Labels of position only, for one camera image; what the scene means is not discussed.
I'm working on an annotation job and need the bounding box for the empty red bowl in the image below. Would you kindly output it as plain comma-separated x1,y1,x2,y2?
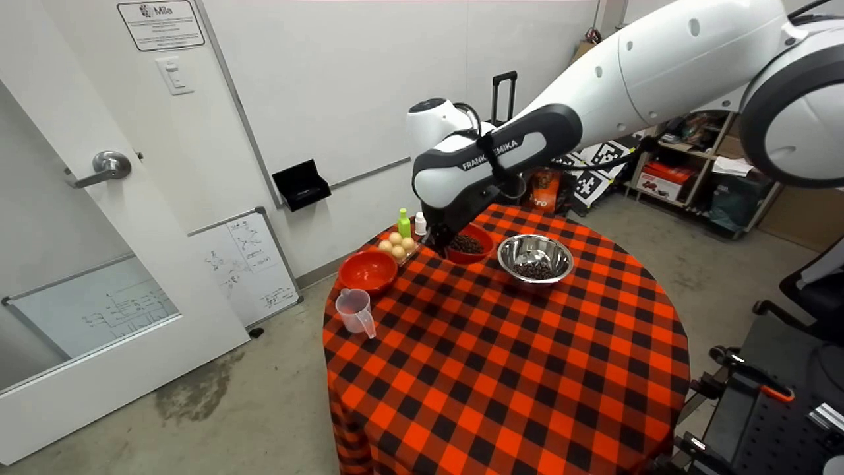
334,248,404,298

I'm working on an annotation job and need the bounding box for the silver metal bowl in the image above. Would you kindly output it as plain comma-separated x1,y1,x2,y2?
496,229,578,287

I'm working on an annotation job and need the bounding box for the red bowl with dark contents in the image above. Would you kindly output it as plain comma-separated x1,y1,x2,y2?
439,223,497,267

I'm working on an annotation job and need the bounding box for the black rolling suitcase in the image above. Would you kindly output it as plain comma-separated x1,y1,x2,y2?
487,69,521,129

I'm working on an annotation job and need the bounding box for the silver door lever handle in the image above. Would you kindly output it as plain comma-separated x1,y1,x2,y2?
64,147,134,192

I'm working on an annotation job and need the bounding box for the black wall-mounted tray box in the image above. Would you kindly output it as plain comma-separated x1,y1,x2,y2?
268,159,334,215

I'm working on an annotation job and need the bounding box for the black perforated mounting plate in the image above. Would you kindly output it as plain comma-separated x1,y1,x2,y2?
674,307,844,475

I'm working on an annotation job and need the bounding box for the clear plastic measuring cup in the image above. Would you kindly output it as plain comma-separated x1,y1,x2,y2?
331,286,383,343

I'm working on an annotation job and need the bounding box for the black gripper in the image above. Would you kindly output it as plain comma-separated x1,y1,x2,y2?
422,197,486,258

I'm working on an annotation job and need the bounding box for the small leaning whiteboard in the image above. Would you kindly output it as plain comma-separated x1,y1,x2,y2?
184,207,302,333

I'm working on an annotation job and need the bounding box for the black white fiducial tag board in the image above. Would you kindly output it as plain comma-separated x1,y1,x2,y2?
562,137,640,212

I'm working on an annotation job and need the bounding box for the tray of beige eggs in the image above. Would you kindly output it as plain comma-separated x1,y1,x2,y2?
377,229,422,267

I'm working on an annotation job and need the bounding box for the white printed wall sign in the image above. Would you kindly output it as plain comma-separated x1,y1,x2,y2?
112,0,209,56

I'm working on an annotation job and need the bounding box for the small white wall plate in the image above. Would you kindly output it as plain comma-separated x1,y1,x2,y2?
156,56,198,97

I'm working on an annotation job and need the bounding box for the red black plaid tablecloth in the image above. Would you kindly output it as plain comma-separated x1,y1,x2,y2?
319,200,693,475

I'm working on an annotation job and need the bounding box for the black office chair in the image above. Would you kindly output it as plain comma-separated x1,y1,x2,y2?
748,234,844,349

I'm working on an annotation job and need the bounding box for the white door with glass panel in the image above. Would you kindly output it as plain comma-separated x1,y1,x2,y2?
0,73,252,471

